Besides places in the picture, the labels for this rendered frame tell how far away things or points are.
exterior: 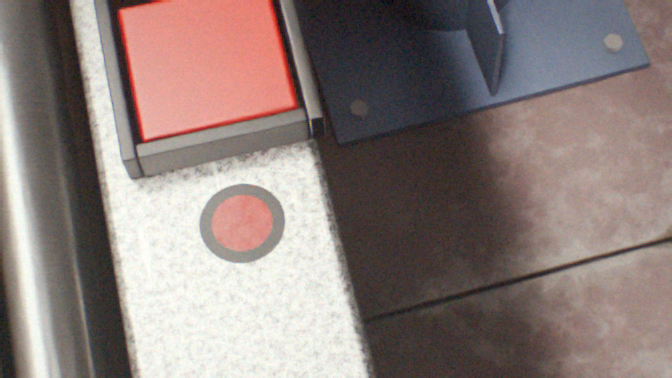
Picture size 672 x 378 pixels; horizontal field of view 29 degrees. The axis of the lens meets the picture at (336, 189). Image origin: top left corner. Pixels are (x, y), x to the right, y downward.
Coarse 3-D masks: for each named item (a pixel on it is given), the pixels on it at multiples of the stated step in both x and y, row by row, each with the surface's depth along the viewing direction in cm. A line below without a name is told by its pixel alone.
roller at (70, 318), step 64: (0, 0) 52; (0, 64) 51; (0, 128) 50; (64, 128) 51; (0, 192) 49; (64, 192) 49; (0, 256) 48; (64, 256) 48; (0, 320) 47; (64, 320) 47
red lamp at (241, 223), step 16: (224, 208) 48; (240, 208) 48; (256, 208) 48; (224, 224) 48; (240, 224) 48; (256, 224) 48; (272, 224) 48; (224, 240) 48; (240, 240) 48; (256, 240) 48
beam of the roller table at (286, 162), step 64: (128, 192) 49; (192, 192) 49; (320, 192) 49; (128, 256) 48; (192, 256) 48; (320, 256) 48; (128, 320) 47; (192, 320) 47; (256, 320) 47; (320, 320) 47
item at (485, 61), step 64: (320, 0) 157; (384, 0) 158; (448, 0) 150; (512, 0) 158; (576, 0) 157; (320, 64) 155; (384, 64) 155; (448, 64) 154; (512, 64) 154; (576, 64) 153; (640, 64) 153; (384, 128) 151
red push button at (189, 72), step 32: (192, 0) 51; (224, 0) 51; (256, 0) 51; (128, 32) 50; (160, 32) 50; (192, 32) 50; (224, 32) 50; (256, 32) 50; (128, 64) 50; (160, 64) 50; (192, 64) 50; (224, 64) 49; (256, 64) 49; (160, 96) 49; (192, 96) 49; (224, 96) 49; (256, 96) 49; (288, 96) 49; (160, 128) 48; (192, 128) 48
